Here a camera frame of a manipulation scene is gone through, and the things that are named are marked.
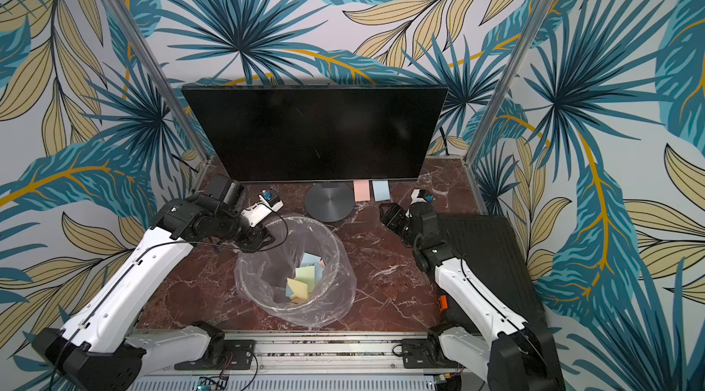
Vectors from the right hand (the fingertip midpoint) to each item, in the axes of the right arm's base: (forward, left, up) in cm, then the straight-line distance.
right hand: (385, 208), depth 82 cm
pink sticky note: (+10, +7, -4) cm, 13 cm away
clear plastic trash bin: (-20, +33, 0) cm, 39 cm away
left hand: (-11, +33, +4) cm, 35 cm away
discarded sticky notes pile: (-18, +22, -4) cm, 28 cm away
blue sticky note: (+9, 0, -3) cm, 9 cm away
